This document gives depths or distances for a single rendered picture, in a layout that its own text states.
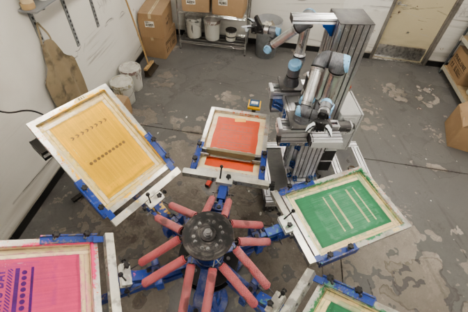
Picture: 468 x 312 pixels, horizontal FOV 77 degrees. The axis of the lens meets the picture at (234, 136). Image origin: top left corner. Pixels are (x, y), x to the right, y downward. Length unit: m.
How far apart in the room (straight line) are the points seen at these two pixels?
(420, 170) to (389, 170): 0.40
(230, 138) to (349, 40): 1.26
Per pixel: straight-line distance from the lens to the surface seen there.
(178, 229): 1.89
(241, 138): 2.71
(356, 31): 2.35
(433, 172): 4.57
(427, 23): 6.30
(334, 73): 2.19
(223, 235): 1.80
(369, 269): 3.44
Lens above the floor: 2.94
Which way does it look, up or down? 47 degrees down
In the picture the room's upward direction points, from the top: 4 degrees clockwise
